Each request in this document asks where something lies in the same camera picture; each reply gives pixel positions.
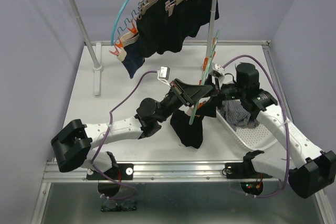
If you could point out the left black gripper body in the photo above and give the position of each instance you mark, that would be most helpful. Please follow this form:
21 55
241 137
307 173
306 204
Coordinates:
171 103

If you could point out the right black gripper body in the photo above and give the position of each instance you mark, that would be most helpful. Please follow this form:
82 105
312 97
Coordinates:
229 92

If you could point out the grey striped underwear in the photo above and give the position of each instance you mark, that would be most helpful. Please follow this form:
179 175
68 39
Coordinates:
236 116

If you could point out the black underwear beige waistband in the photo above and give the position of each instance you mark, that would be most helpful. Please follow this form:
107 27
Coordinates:
189 135

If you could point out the green clip hanger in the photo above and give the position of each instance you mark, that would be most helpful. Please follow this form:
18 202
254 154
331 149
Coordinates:
206 69

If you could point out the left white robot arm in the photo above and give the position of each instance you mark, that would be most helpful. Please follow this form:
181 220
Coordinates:
79 145

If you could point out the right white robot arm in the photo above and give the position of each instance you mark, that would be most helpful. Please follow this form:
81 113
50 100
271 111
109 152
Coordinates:
306 167

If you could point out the navy underwear beige waistband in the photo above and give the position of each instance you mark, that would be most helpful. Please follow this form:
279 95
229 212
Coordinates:
129 54

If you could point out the white perforated plastic basket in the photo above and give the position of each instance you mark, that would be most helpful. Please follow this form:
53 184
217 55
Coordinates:
246 140

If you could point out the left black shorts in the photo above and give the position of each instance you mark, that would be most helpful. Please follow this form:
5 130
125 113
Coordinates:
152 28

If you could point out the black shorts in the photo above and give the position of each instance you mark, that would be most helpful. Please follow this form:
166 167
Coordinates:
190 15
152 28

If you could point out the right black shorts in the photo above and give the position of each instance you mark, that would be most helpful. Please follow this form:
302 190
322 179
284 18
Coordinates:
190 15

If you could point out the white clothes rack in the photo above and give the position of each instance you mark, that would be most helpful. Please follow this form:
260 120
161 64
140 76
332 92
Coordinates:
95 53

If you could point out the black eyeglasses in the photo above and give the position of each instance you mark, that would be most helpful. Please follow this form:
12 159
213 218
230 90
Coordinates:
114 206

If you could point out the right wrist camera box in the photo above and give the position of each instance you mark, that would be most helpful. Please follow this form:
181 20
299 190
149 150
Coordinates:
218 72

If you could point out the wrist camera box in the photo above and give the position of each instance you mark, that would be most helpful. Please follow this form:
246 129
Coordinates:
163 75
218 72

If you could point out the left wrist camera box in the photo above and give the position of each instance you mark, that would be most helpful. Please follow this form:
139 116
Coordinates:
163 75

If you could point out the aluminium mounting rail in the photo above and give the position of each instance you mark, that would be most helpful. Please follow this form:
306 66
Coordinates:
149 172

